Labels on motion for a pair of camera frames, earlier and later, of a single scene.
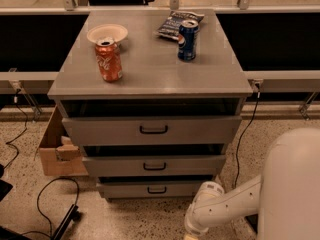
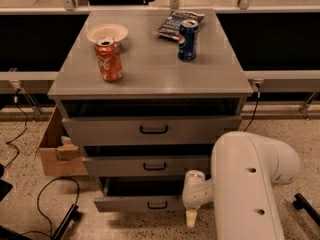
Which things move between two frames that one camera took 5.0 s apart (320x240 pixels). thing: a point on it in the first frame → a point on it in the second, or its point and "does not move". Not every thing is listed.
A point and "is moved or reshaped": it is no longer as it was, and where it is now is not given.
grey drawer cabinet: x=152 y=99 does not move
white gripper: x=190 y=236 → x=192 y=199
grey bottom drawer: x=149 y=190 is moved or reshaped
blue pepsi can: x=187 y=39 does not move
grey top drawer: x=155 y=130 does not move
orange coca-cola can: x=109 y=61 does not move
